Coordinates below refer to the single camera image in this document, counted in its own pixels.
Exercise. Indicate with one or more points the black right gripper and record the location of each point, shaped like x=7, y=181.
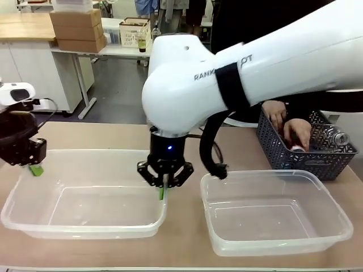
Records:
x=167, y=148

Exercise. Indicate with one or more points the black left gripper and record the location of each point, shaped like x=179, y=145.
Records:
x=17, y=147

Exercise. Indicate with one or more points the clear plastic container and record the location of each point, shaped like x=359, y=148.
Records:
x=85, y=204
x=269, y=221

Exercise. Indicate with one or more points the clear crushed plastic bottle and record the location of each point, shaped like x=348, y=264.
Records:
x=331, y=136

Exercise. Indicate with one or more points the black sleeved left forearm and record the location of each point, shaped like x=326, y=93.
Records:
x=331, y=102

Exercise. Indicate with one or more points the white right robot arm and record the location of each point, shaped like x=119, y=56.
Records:
x=184, y=85

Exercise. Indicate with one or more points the dark grey woven basket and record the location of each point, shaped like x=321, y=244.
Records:
x=312, y=167

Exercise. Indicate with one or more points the person's right hand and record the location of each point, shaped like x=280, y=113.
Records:
x=276, y=113

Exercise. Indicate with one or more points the person's left hand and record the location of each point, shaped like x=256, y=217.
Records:
x=297, y=131

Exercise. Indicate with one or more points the wooden topped white cabinet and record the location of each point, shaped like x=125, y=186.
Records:
x=28, y=65

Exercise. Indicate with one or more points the white desk with metal legs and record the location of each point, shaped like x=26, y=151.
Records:
x=119, y=52

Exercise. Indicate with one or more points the cup with dark drink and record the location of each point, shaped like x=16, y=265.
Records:
x=142, y=44

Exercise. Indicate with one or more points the clear bottle with dark cap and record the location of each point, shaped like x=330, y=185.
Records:
x=156, y=32

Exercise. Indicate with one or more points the white printed open box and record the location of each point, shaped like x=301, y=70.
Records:
x=130, y=34

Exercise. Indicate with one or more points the clear storage bin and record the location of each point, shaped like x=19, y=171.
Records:
x=112, y=31

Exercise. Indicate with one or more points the bystander in grey trousers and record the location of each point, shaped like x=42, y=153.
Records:
x=170, y=12

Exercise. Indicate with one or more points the bystander in dark shorts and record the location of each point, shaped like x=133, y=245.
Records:
x=197, y=12

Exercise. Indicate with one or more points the clear plastic box with lid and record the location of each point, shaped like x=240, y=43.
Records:
x=72, y=5

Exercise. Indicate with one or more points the bystander in blue shirt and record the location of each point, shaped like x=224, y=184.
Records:
x=146, y=7

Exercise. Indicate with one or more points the person's black torso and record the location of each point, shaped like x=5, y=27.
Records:
x=241, y=22

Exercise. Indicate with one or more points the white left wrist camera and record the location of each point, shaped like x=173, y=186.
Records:
x=17, y=94

